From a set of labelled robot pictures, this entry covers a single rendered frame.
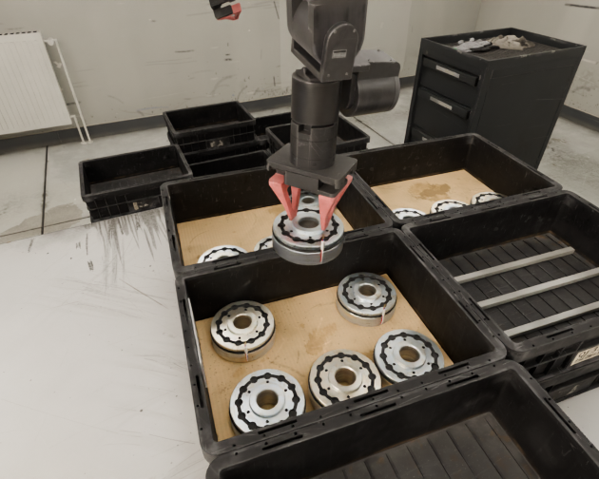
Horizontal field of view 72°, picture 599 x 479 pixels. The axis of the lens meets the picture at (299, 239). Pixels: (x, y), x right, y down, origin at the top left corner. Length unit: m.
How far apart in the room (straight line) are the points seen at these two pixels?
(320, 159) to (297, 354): 0.32
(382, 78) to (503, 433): 0.49
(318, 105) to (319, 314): 0.38
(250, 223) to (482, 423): 0.59
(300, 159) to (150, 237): 0.73
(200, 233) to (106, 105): 2.77
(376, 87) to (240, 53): 3.22
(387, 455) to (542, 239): 0.61
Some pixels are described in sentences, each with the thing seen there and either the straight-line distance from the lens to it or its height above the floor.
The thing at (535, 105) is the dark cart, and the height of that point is 0.65.
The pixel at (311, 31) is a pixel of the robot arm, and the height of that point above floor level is 1.29.
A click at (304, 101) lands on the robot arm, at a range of 0.48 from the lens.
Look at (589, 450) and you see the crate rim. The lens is 0.58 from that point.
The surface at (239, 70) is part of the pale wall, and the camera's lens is 3.73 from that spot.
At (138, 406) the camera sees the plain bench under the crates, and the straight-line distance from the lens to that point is 0.83.
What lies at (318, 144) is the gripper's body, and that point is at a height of 1.16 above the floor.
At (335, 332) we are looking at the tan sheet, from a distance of 0.71.
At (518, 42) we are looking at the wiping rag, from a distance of 2.48.
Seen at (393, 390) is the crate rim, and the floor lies 0.93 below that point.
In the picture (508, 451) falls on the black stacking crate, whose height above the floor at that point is 0.83.
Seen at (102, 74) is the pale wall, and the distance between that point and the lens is 3.56.
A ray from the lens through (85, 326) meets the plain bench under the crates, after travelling 0.99.
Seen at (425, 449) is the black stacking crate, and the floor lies 0.83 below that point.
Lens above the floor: 1.38
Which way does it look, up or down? 38 degrees down
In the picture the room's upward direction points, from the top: straight up
